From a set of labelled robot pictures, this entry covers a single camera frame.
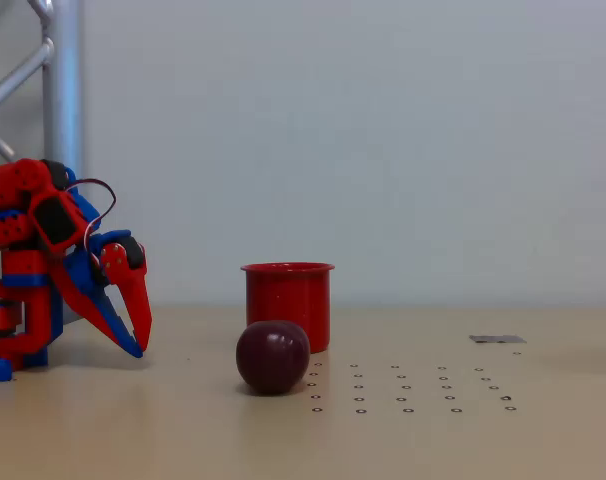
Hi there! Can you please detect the dark purple plum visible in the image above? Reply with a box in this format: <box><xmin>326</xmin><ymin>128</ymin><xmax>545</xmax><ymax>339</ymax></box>
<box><xmin>235</xmin><ymin>320</ymin><xmax>312</xmax><ymax>397</ymax></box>

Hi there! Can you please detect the red plastic cup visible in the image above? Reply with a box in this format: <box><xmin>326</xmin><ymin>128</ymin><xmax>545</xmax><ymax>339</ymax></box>
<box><xmin>240</xmin><ymin>262</ymin><xmax>336</xmax><ymax>355</ymax></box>

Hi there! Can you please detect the grey tape patch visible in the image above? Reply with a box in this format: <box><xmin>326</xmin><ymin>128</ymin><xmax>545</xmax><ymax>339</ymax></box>
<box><xmin>468</xmin><ymin>334</ymin><xmax>528</xmax><ymax>345</ymax></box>

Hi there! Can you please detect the red white gripper servo cable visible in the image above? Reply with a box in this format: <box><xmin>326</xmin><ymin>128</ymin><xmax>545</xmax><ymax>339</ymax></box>
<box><xmin>62</xmin><ymin>178</ymin><xmax>118</xmax><ymax>261</ymax></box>

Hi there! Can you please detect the silver metal frame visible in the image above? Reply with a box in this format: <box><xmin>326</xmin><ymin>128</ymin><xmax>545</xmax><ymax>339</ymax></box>
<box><xmin>0</xmin><ymin>0</ymin><xmax>87</xmax><ymax>326</ymax></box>

